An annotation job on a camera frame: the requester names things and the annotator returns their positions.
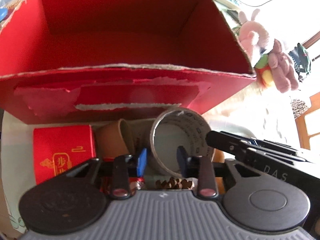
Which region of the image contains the printed tape roll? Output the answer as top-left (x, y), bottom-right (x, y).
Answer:
top-left (149, 107), bottom-right (214, 177)

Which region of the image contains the brown pine cone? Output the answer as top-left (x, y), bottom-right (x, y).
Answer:
top-left (155, 177), bottom-right (195, 190)

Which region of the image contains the brown paper cup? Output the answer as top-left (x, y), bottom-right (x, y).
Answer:
top-left (95, 119), bottom-right (135, 158)

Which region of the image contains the small red gift box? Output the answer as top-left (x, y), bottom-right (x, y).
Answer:
top-left (33, 125), bottom-right (96, 185)

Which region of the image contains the green yellow plush toy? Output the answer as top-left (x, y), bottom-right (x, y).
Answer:
top-left (254, 54), bottom-right (274, 88)

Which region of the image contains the pink plush bear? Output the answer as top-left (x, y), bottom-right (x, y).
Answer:
top-left (268, 39), bottom-right (299, 93)

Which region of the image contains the dark green garment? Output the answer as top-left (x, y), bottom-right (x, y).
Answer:
top-left (289, 43), bottom-right (311, 82)

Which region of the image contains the large red cardboard box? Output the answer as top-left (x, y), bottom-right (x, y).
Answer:
top-left (1, 0), bottom-right (255, 124)

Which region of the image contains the pink plush rabbit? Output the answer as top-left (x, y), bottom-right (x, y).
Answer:
top-left (238, 9), bottom-right (273, 67)

